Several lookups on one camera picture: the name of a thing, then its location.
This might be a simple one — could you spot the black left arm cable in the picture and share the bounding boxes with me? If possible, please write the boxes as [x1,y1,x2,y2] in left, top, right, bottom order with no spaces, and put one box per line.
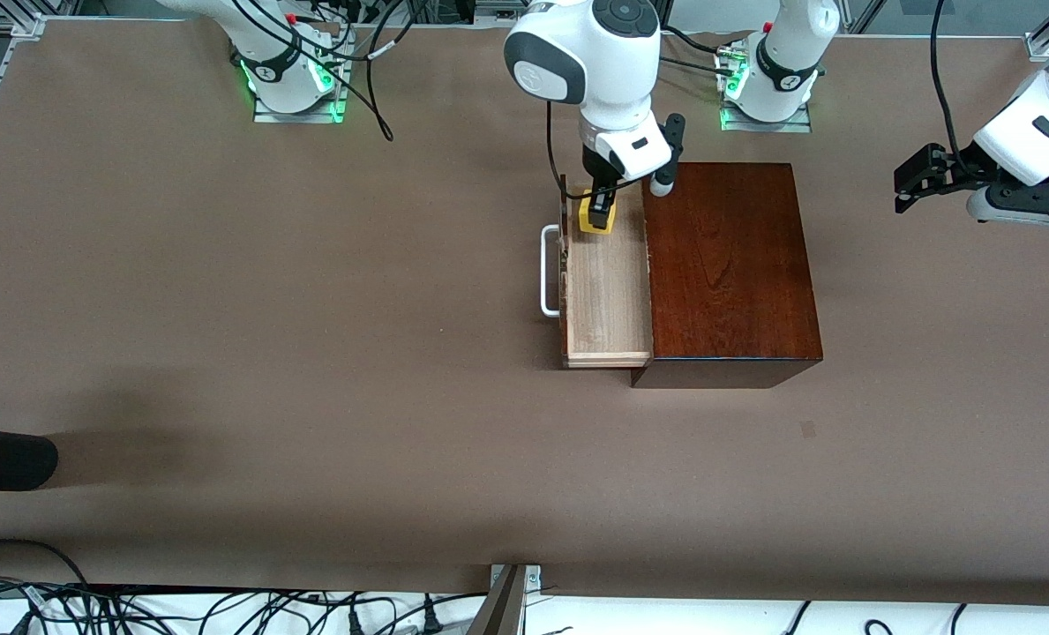
[929,0,968,160]

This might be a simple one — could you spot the wooden drawer with white handle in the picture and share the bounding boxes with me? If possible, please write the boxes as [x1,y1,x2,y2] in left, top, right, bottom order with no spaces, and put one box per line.
[540,175,654,370]

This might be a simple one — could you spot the black cable with white tag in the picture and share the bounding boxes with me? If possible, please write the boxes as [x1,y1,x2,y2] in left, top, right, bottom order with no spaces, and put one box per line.
[346,0,421,63]

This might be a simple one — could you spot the black padded object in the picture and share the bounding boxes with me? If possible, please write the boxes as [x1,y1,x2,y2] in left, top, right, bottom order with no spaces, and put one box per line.
[0,426,59,492]

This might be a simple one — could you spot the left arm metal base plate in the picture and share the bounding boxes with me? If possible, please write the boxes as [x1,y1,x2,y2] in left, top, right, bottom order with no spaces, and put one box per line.
[720,99,813,134]

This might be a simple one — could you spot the brown table cover sheet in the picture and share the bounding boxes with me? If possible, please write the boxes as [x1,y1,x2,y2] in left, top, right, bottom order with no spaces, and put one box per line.
[0,19,1049,609]

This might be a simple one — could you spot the dark brown wooden cabinet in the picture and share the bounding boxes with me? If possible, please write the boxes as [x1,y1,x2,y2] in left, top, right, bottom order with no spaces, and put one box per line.
[630,162,824,390]

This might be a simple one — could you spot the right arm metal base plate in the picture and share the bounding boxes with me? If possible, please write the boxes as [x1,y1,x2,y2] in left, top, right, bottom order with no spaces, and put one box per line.
[252,49,350,125]

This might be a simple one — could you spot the aluminium frame post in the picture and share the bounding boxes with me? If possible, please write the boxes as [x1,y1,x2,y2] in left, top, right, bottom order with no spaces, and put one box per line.
[467,563,543,635]

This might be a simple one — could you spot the black cable at arm base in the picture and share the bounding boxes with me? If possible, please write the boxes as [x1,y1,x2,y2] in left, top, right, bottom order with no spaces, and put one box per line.
[661,26,747,78]

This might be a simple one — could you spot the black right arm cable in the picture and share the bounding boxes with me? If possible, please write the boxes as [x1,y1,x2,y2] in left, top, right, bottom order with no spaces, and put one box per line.
[545,100,597,211]

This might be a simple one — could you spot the yellow block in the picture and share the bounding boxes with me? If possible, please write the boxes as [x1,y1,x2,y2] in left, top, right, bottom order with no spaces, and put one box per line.
[577,189,618,236]

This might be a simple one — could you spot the black looping cable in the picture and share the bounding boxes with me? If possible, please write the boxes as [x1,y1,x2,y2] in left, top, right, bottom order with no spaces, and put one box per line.
[0,538,91,590]

